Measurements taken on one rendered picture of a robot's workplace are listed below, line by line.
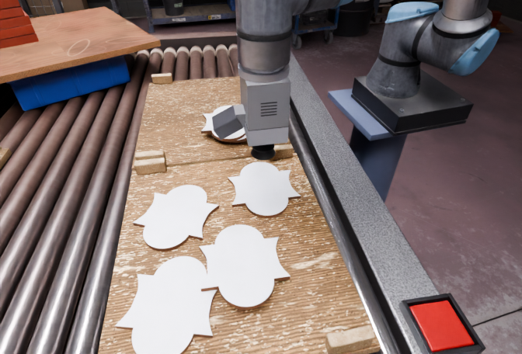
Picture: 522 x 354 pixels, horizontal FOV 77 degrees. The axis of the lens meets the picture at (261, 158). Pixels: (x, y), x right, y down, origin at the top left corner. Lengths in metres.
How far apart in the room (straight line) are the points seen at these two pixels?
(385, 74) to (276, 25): 0.60
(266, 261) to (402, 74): 0.67
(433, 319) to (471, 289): 1.30
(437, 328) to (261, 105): 0.38
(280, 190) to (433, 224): 1.48
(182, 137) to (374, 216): 0.45
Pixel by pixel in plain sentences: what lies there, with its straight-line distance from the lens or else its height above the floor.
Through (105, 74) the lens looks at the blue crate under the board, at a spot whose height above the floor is 0.97.
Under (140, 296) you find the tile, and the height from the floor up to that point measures 0.94.
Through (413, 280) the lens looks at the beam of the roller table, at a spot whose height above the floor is 0.92.
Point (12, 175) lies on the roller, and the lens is 0.88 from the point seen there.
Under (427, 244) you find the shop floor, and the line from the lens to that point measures 1.92.
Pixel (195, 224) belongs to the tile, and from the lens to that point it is 0.58.
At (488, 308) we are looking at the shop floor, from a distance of 1.83.
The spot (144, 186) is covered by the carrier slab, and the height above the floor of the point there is 0.94.
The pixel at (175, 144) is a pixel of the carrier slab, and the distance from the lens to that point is 0.78.
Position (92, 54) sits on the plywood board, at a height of 1.04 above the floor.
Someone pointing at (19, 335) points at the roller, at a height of 0.91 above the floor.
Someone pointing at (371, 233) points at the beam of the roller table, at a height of 0.91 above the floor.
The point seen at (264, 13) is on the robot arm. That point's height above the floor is 1.27.
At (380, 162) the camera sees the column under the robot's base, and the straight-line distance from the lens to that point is 1.13.
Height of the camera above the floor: 1.38
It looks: 38 degrees down
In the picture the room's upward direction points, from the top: straight up
